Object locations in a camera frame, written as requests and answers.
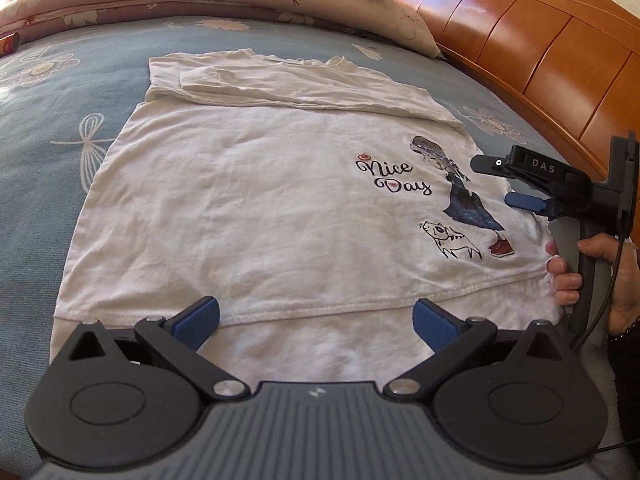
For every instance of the person's right hand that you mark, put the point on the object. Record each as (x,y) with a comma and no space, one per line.
(625,280)

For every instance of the pink floral folded quilt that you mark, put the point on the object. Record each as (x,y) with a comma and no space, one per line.
(150,5)

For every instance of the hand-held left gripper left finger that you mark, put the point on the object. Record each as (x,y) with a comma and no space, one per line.
(197,324)

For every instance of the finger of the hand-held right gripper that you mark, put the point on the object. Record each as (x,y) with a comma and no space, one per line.
(490,165)
(525,201)

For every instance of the wooden headboard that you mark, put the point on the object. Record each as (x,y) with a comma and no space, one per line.
(525,50)

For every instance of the white printed long-sleeve shirt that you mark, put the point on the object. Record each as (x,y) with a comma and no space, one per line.
(250,210)

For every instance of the person's right forearm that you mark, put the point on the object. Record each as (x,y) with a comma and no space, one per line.
(627,360)

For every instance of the red chips can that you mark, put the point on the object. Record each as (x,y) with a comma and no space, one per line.
(9,44)

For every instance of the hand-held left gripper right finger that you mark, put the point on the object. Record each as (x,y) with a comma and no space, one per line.
(435,326)

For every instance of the blue floral bed sheet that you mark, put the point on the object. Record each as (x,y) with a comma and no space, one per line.
(50,185)

